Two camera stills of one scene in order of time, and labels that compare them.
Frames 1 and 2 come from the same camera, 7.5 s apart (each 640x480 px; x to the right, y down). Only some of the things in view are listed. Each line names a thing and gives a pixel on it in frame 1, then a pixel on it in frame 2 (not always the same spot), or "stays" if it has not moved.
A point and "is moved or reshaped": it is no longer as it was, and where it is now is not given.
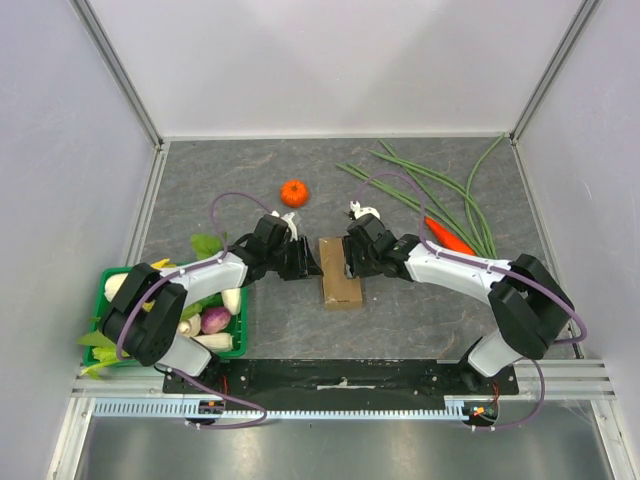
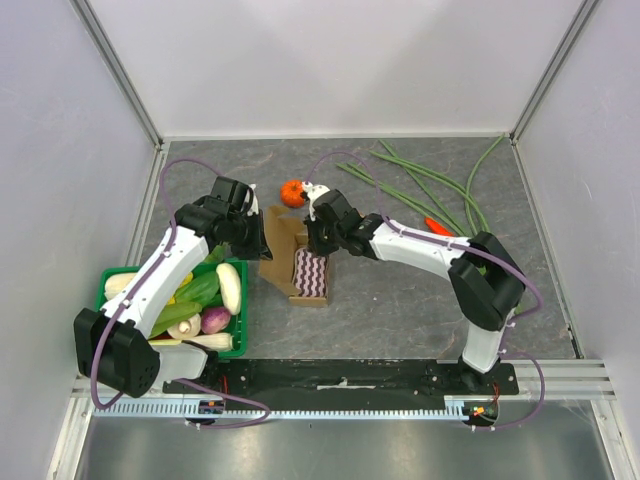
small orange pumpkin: x=294 y=193 stays
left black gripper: x=295 y=270 -> x=258 y=249
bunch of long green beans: x=440 y=198 stays
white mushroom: x=190 y=326 stays
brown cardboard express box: x=339 y=291 is moved or reshaped
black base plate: x=348 y=379 stays
